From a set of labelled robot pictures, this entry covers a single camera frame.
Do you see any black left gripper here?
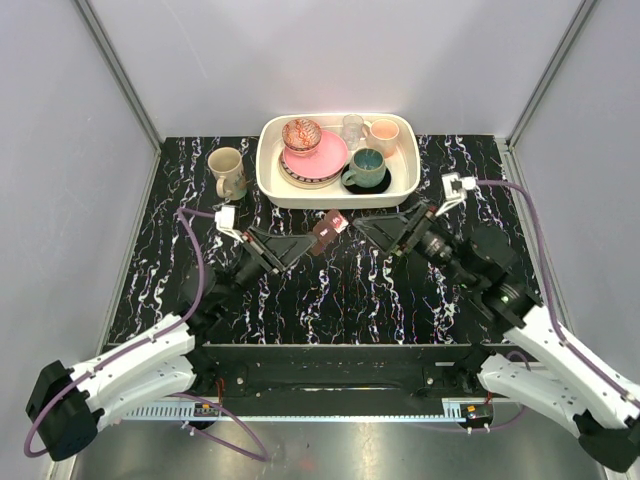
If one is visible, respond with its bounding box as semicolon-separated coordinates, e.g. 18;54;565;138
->
219;226;318;309

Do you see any black saucer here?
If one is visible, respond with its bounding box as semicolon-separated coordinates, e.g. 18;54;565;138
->
340;165;392;195

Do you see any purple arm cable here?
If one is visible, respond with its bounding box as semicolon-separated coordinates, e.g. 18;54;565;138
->
419;179;640;434
24;207;274;461

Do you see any white rectangular basin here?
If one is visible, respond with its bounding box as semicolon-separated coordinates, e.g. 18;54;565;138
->
255;112;421;210

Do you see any brown pill organizer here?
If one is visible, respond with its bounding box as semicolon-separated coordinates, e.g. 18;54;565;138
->
310;209;349;256

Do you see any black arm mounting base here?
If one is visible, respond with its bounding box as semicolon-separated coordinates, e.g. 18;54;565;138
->
188;344;507;399

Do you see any peach pink mug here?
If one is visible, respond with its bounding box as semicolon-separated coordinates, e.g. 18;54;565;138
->
366;119;400;158

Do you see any striped rim plate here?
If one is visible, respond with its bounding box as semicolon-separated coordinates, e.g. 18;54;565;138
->
278;151;339;190

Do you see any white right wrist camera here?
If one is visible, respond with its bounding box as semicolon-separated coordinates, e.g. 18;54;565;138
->
435;172;477;217

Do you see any right aluminium frame post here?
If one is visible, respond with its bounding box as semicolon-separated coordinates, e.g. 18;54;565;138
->
505;0;599;151

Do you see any pink plate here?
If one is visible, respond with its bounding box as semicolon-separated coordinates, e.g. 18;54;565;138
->
283;130;349;179

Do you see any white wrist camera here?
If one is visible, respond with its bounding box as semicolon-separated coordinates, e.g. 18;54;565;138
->
214;205;246;242
435;172;477;217

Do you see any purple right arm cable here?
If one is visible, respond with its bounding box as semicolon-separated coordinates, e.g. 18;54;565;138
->
419;179;640;434

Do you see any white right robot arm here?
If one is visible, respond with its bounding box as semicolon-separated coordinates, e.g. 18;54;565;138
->
354;204;639;473

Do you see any left aluminium frame post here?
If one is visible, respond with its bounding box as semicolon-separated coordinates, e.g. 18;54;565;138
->
71;0;163;153

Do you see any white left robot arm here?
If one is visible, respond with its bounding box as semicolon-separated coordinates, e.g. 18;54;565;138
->
24;227;317;461

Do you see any white slotted cable duct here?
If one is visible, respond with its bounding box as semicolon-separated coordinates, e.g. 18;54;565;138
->
123;399;464;423

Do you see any clear glass cup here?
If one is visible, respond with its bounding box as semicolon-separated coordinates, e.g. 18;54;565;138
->
341;114;371;151

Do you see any beige floral mug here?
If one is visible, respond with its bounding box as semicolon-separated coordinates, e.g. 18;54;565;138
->
207;147;247;201

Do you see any red patterned glass bowl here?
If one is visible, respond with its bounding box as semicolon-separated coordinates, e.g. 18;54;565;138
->
281;118;323;155

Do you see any teal green mug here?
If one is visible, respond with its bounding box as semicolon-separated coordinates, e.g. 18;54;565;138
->
341;148;386;188

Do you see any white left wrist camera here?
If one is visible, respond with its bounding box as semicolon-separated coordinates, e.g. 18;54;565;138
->
214;205;246;242

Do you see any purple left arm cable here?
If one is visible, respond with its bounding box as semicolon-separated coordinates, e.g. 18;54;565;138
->
24;207;274;461

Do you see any aluminium frame post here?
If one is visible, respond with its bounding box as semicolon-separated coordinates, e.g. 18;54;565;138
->
505;0;599;151
71;0;163;153

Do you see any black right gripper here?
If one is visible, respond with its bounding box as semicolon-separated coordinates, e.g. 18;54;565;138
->
354;198;477;289

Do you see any right orange power connector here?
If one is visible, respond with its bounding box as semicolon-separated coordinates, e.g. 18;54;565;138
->
462;403;493;422

